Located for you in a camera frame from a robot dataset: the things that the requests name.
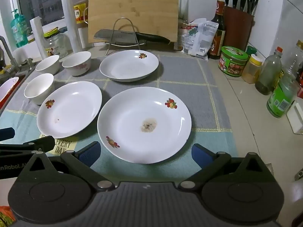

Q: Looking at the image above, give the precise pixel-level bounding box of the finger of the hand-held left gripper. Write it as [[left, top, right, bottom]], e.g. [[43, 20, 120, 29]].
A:
[[0, 136, 55, 158], [0, 128, 15, 143]]

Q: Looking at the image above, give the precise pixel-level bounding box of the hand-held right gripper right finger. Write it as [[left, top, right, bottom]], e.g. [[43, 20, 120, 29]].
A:
[[177, 144, 275, 191]]

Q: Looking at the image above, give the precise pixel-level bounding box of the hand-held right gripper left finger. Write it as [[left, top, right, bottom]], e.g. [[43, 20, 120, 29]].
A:
[[18, 141, 115, 192]]

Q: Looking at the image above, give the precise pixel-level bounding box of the stained white fruit-print plate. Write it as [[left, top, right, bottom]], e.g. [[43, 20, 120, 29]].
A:
[[97, 87, 192, 164]]

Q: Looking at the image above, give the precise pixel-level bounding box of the white floral bowl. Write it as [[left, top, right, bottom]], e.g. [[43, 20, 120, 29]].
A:
[[62, 51, 92, 77]]

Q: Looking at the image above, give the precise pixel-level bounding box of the red and white bowl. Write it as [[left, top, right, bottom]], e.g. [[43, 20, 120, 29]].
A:
[[0, 77, 20, 103]]

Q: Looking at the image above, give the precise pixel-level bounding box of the orange snack packet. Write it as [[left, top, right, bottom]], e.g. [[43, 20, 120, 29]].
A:
[[0, 206, 17, 227]]

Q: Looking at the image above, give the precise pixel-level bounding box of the grey checked dish mat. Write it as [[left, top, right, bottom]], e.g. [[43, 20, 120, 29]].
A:
[[0, 51, 239, 185]]

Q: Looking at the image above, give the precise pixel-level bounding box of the steel faucet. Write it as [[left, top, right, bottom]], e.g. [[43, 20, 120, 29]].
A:
[[0, 35, 36, 74]]

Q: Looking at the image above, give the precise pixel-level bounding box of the yellow-lid spice jar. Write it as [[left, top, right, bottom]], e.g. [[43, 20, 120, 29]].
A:
[[241, 54, 264, 84]]

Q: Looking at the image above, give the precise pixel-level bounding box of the green-label plastic bottle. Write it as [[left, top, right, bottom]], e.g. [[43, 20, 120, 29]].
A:
[[266, 70, 299, 119]]

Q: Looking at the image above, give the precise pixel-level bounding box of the glass jar with yellow lid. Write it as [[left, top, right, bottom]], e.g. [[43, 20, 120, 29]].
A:
[[44, 27, 69, 59]]

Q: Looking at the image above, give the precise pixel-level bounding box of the green round tin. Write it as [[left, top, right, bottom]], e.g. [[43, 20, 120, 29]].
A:
[[218, 46, 248, 77]]

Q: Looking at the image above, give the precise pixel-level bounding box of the white box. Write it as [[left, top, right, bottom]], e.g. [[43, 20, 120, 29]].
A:
[[286, 100, 303, 135]]

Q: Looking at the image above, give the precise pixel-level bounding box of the short plastic wrap roll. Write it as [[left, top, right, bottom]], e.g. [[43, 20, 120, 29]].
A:
[[29, 16, 48, 60]]

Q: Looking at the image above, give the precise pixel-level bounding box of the red-cap glass bottle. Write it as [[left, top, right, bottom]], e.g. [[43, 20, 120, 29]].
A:
[[255, 47, 283, 96]]

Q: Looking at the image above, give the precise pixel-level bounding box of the green dish soap bottle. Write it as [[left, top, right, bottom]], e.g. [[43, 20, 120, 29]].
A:
[[10, 9, 29, 48]]

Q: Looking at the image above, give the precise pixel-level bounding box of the dark sauce bottle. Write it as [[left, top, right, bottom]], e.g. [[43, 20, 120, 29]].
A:
[[208, 0, 226, 60]]

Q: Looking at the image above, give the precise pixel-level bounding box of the green-lid jar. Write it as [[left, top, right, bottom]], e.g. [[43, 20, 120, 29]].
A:
[[245, 46, 258, 57]]

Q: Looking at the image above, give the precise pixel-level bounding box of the white plastic packet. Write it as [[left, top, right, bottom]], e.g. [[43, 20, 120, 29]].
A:
[[181, 18, 219, 58]]

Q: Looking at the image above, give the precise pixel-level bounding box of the red printed packet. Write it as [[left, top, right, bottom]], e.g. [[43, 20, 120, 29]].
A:
[[177, 18, 190, 48]]

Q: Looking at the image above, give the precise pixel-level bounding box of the brown knife block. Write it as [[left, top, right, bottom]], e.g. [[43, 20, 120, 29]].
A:
[[223, 5, 255, 52]]

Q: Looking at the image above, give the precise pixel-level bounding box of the yellow-cap clear bottle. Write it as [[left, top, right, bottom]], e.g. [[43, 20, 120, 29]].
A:
[[283, 40, 303, 76]]

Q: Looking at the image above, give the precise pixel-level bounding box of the large cooking oil bottle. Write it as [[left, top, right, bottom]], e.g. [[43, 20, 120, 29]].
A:
[[72, 0, 89, 27]]

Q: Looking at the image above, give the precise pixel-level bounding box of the bamboo cutting board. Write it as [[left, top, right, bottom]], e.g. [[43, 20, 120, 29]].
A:
[[87, 0, 180, 50]]

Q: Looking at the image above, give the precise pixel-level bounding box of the black-handled cleaver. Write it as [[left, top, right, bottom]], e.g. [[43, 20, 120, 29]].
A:
[[93, 29, 171, 45]]

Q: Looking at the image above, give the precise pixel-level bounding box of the steel wire rack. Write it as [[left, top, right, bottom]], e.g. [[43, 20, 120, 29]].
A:
[[106, 17, 148, 56]]

